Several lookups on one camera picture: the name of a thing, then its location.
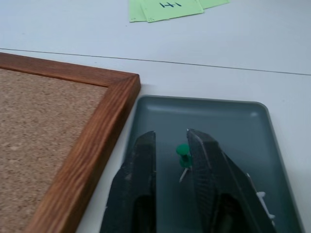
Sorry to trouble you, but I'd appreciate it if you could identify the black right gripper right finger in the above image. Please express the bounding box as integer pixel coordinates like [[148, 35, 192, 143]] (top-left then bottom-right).
[[186, 128, 278, 233]]

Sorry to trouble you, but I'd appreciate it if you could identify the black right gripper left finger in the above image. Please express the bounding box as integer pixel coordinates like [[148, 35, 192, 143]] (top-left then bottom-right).
[[101, 130, 156, 233]]

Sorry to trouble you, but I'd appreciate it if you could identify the green pushpin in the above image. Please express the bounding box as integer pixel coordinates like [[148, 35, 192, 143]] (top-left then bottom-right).
[[175, 143, 194, 183]]

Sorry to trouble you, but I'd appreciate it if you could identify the grey-green plastic tray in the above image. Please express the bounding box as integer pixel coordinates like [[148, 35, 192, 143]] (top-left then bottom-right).
[[126, 95, 306, 233]]

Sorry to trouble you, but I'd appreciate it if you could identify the plain green paper note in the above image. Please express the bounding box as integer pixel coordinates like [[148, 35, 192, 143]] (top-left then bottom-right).
[[198, 0, 230, 10], [129, 0, 149, 23]]

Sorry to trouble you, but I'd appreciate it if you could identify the green note with handwriting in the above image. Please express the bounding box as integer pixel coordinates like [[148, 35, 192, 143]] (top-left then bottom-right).
[[139, 0, 204, 24]]

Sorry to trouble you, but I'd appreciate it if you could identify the wood-framed cork board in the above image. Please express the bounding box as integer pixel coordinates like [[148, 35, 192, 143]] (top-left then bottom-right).
[[0, 52, 142, 233]]

